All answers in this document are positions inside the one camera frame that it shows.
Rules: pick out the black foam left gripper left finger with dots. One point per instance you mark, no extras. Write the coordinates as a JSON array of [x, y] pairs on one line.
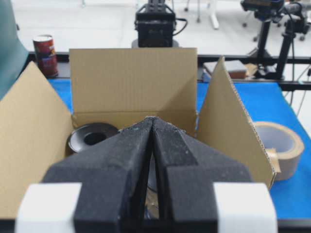
[[92, 191]]

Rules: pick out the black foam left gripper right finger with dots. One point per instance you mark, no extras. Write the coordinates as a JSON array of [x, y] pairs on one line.
[[201, 190]]

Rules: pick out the brown cardboard box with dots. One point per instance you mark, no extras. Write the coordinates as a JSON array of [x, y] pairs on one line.
[[24, 114]]

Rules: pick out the black round object in box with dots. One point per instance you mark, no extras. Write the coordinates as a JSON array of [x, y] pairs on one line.
[[88, 135]]

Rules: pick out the small brown box on ledge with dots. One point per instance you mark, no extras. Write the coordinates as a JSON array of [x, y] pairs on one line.
[[235, 68]]

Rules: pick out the beige packing tape roll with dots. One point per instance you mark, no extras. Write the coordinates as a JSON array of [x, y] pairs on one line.
[[283, 146]]

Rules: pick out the red snack can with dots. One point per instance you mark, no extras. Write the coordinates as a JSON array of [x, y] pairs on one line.
[[45, 54]]

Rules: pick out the teal backdrop cloth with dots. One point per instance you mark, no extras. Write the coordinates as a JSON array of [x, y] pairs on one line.
[[13, 54]]

